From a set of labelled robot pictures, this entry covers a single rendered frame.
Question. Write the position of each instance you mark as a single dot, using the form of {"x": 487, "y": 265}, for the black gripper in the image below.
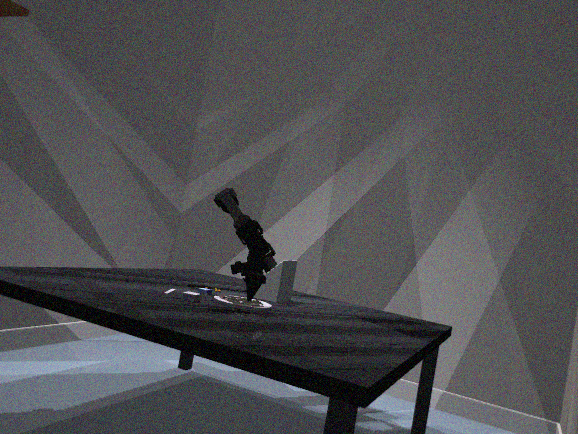
{"x": 255, "y": 278}

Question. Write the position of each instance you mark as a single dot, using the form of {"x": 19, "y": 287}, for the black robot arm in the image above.
{"x": 247, "y": 230}

